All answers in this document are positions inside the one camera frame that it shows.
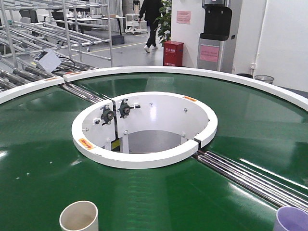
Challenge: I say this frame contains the red fire extinguisher cabinet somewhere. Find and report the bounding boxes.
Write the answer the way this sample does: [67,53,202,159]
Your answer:
[163,41,184,67]

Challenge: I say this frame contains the steel conveyor rollers left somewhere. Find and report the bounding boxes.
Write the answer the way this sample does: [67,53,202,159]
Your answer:
[61,83,111,104]

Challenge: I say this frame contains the green circular conveyor belt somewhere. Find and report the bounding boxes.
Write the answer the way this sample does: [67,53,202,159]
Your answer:
[0,73,308,231]

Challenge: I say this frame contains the metal roller rack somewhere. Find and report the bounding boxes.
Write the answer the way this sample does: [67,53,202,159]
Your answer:
[0,0,114,92]

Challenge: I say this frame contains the water dispenser machine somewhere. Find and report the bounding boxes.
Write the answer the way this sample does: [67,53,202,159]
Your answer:
[197,0,242,73]

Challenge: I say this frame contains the steel conveyor rollers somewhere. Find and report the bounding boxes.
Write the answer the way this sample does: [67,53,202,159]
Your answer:
[61,83,111,104]
[193,150,308,212]

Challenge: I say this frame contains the walking person in black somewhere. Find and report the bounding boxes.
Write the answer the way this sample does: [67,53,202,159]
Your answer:
[138,0,163,53]

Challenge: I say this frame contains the wire mesh waste bin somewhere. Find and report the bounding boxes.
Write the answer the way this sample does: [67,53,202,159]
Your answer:
[254,75,274,84]

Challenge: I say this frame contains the lavender cup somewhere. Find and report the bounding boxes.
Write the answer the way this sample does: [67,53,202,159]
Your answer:
[273,206,308,231]

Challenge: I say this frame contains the white outer conveyor rim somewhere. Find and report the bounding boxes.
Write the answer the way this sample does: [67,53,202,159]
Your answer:
[0,66,308,110]

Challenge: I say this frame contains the pink wall notice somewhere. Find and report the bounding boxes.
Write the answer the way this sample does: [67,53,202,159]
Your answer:
[176,11,191,25]

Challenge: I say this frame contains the white utility cart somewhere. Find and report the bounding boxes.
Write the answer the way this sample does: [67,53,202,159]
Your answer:
[125,13,148,34]

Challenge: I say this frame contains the white control box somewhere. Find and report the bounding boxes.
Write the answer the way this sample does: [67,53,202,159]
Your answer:
[33,49,61,73]

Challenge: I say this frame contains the steel conveyor rollers right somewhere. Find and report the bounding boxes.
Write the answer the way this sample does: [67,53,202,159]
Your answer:
[193,150,308,212]

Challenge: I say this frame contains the white inner conveyor ring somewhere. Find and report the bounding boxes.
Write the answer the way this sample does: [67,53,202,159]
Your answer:
[71,91,218,169]

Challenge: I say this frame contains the green potted plant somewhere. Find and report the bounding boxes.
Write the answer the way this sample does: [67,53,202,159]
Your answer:
[156,0,172,44]

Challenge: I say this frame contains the beige cup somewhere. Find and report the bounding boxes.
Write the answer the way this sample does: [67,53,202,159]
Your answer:
[59,201,99,231]

